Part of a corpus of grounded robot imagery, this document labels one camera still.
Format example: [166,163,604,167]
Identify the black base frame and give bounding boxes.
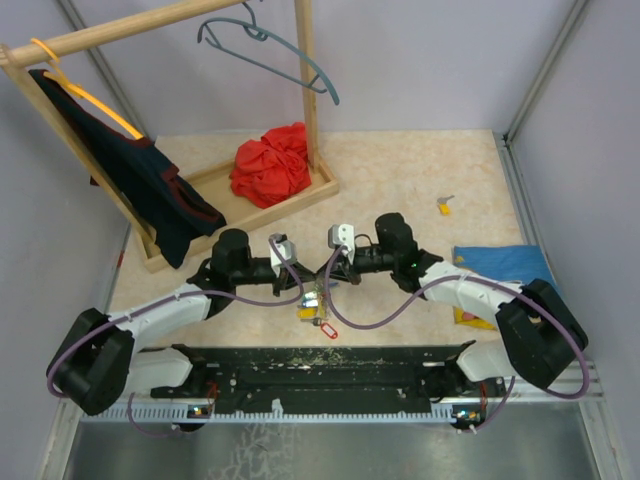
[151,346,506,415]

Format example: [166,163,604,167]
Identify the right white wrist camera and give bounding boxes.
[328,224,356,262]

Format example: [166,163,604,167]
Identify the red crumpled cloth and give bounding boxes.
[230,122,312,209]

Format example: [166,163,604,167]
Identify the blue key tag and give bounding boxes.
[301,296,320,308]

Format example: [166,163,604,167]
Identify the dark navy garment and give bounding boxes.
[29,69,227,268]

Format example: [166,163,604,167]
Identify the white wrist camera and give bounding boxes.
[328,224,356,262]
[269,233,297,275]

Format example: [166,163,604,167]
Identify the red key tag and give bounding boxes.
[320,323,338,340]

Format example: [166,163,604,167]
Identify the blue folded cloth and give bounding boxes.
[452,245,558,289]

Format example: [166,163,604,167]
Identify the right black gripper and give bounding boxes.
[317,245,397,286]

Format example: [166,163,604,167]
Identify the key with yellow tag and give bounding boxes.
[437,195,454,216]

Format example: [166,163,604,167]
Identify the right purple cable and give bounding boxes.
[323,242,591,434]

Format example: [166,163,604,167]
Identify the teal clothes hanger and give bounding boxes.
[196,1,341,106]

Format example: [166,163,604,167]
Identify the yellow key tag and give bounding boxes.
[297,307,318,320]

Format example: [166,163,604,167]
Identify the yellow clothes hanger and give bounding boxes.
[30,38,144,140]

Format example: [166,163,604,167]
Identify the wooden clothes rack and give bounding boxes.
[1,1,339,272]

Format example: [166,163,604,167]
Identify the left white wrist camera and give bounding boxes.
[269,233,297,275]

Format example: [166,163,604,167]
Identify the purple cable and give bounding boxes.
[323,242,591,434]
[46,237,305,440]

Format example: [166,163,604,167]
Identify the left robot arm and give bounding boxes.
[46,229,316,415]

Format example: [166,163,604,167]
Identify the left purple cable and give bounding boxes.
[46,237,305,440]

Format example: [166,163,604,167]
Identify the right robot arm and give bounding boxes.
[320,213,590,399]

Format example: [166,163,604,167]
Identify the metal numbered key organiser ring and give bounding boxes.
[297,279,339,326]

